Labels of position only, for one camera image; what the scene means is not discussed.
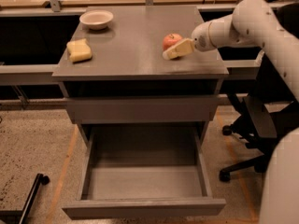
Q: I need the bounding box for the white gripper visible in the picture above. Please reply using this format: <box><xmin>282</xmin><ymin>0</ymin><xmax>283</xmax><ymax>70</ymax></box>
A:
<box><xmin>163</xmin><ymin>22</ymin><xmax>213</xmax><ymax>60</ymax></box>

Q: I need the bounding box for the red apple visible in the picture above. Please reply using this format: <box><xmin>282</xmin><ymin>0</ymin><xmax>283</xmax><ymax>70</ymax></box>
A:
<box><xmin>163</xmin><ymin>34</ymin><xmax>182</xmax><ymax>50</ymax></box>

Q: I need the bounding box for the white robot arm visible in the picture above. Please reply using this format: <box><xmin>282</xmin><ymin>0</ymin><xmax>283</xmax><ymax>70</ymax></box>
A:
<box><xmin>163</xmin><ymin>0</ymin><xmax>299</xmax><ymax>224</ymax></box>

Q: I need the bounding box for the closed grey top drawer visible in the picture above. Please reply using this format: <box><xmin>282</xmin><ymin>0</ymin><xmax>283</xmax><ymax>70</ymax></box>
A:
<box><xmin>66</xmin><ymin>95</ymin><xmax>218</xmax><ymax>124</ymax></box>

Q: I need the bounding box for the grey drawer cabinet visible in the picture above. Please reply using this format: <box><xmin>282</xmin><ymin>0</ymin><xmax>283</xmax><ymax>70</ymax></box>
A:
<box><xmin>53</xmin><ymin>6</ymin><xmax>228</xmax><ymax>140</ymax></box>

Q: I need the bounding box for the open grey middle drawer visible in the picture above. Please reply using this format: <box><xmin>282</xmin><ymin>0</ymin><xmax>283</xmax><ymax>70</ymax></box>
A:
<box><xmin>63</xmin><ymin>123</ymin><xmax>226</xmax><ymax>219</ymax></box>

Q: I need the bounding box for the white bowl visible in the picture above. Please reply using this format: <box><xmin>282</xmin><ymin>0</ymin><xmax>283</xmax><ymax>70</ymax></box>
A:
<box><xmin>79</xmin><ymin>10</ymin><xmax>114</xmax><ymax>31</ymax></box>

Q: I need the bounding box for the yellow sponge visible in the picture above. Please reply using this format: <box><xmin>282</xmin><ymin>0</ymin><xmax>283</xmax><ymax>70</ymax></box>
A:
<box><xmin>66</xmin><ymin>38</ymin><xmax>93</xmax><ymax>63</ymax></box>

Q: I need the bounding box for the black office chair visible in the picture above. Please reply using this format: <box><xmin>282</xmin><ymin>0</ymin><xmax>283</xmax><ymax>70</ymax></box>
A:
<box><xmin>219</xmin><ymin>3</ymin><xmax>299</xmax><ymax>182</ymax></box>

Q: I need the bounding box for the black metal stand leg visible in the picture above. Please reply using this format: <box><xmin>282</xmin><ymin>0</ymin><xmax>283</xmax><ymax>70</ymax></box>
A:
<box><xmin>0</xmin><ymin>173</ymin><xmax>50</xmax><ymax>224</ymax></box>

